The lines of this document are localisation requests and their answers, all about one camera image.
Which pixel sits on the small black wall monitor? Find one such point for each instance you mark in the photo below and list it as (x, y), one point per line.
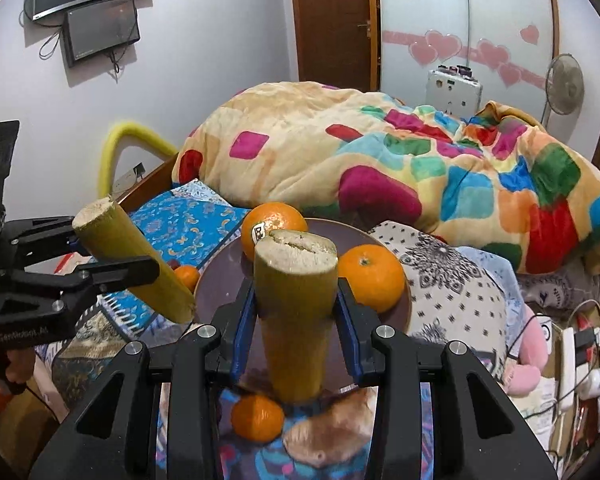
(102, 30)

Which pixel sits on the wooden bed frame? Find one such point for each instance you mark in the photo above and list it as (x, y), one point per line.
(147, 180)

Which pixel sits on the medium orange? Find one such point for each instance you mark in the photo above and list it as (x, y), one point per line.
(372, 280)

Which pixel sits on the large orange with sticker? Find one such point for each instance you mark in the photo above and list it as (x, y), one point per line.
(280, 220)

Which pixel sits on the frosted glass door with hearts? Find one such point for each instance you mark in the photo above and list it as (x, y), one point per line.
(480, 5)

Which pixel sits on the pink plush toy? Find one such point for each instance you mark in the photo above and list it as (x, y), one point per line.
(527, 355)

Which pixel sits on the tiny orange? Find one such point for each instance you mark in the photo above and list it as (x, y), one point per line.
(187, 277)

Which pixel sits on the white power strip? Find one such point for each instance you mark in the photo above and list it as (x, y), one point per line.
(567, 365)

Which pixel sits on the standing fan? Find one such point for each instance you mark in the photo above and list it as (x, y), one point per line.
(564, 82)

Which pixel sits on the brown wooden door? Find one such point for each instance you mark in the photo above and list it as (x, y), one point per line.
(330, 20)

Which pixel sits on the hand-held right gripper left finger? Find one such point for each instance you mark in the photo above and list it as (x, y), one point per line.
(242, 332)

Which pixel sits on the person's left hand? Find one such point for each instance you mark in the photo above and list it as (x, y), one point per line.
(21, 366)

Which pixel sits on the small orange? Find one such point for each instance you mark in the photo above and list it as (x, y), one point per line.
(257, 417)

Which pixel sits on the tan ginger root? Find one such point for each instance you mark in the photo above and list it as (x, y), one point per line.
(330, 435)

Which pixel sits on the blue patterned cloth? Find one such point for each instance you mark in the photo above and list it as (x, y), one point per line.
(185, 220)

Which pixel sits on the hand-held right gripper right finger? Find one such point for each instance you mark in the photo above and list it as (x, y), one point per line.
(349, 332)

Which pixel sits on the colourful patchwork blanket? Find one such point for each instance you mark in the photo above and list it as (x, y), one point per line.
(360, 160)

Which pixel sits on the brown round plate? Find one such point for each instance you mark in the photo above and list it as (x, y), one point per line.
(220, 285)

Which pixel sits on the yellow-green sugarcane piece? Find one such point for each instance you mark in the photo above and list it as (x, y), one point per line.
(145, 270)
(295, 310)

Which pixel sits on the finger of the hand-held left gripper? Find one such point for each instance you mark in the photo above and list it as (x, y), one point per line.
(40, 235)
(115, 271)

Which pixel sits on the yellow foam tube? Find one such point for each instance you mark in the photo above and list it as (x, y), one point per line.
(130, 130)

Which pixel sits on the white box appliance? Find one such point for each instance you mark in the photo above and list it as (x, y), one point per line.
(452, 92)

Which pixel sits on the white black-patterned pillow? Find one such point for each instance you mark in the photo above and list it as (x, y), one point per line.
(450, 290)

